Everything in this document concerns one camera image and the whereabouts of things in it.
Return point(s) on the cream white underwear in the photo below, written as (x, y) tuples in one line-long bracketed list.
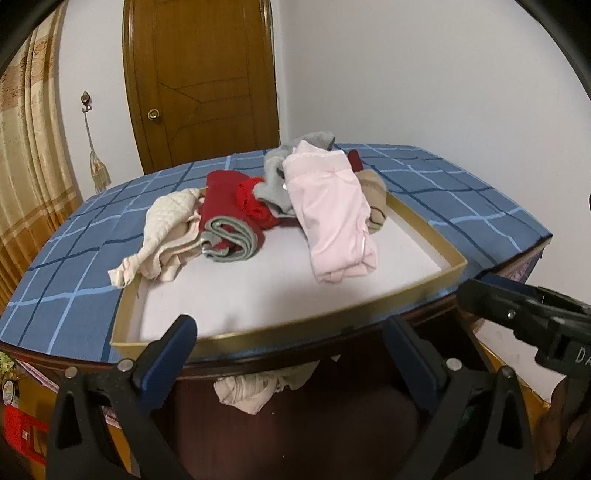
[(166, 217)]

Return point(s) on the person's right hand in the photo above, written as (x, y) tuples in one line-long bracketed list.
[(561, 415)]

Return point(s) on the bright red underwear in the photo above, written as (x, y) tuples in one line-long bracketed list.
[(354, 159)]

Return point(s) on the red plastic stool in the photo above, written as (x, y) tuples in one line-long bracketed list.
[(18, 424)]

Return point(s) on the light beige underwear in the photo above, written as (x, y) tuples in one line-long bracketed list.
[(249, 390)]

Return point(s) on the blue plaid tablecloth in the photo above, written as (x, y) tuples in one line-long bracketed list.
[(83, 258)]

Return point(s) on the beige curtain tassel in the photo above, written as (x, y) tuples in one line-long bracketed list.
[(98, 173)]

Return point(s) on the round white tin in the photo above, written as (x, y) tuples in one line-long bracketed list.
[(9, 392)]

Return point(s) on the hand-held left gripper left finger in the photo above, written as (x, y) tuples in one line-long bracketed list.
[(171, 355)]

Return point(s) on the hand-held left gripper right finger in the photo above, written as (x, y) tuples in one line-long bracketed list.
[(411, 360)]

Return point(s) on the small red lace underwear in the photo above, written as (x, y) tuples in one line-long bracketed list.
[(251, 203)]

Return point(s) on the dark red grey-waistband underwear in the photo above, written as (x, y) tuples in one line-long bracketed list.
[(221, 194)]

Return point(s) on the pale pink underwear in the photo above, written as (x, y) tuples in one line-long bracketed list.
[(332, 212)]

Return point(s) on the shallow gold cardboard tray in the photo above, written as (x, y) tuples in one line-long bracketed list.
[(258, 295)]

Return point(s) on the brass door knob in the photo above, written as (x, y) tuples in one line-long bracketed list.
[(153, 114)]

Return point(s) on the dark wooden desk drawer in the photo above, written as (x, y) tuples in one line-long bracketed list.
[(300, 429)]

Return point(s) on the grey underwear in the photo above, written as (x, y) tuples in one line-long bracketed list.
[(277, 161)]

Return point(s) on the dark wooden desk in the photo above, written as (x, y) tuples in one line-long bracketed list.
[(429, 314)]

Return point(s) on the beige patterned curtain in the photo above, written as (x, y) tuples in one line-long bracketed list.
[(27, 161)]

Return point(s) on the tan underwear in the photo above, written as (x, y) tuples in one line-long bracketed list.
[(374, 189)]

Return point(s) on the brown wooden door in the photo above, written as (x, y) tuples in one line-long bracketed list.
[(207, 83)]

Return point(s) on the metal wall hook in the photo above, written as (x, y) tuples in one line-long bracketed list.
[(85, 100)]

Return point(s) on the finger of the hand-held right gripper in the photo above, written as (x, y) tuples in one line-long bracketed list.
[(517, 282), (494, 304)]

